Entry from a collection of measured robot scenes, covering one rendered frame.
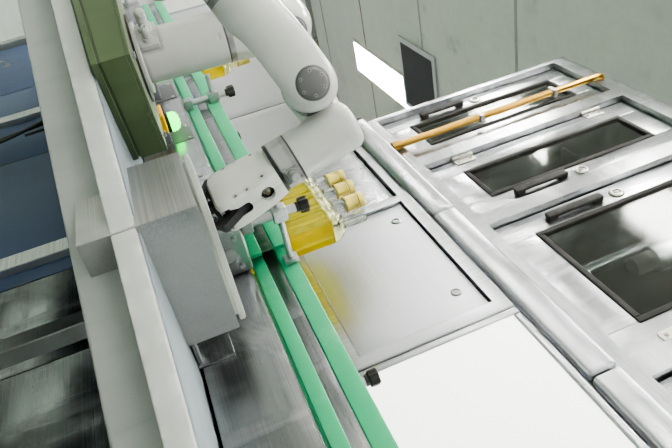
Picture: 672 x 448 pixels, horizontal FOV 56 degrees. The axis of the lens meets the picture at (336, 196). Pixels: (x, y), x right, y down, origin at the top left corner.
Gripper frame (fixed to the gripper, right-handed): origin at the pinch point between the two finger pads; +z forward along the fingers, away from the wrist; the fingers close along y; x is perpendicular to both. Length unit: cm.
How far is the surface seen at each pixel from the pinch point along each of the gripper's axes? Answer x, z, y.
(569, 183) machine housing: -63, -73, 26
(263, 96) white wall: -282, -44, 603
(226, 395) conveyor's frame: -18.9, 7.8, -14.8
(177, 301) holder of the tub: -5.1, 6.0, -8.1
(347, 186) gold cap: -34, -26, 33
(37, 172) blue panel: -7, 32, 63
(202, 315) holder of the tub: -9.5, 4.6, -8.2
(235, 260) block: -18.4, -0.6, 10.6
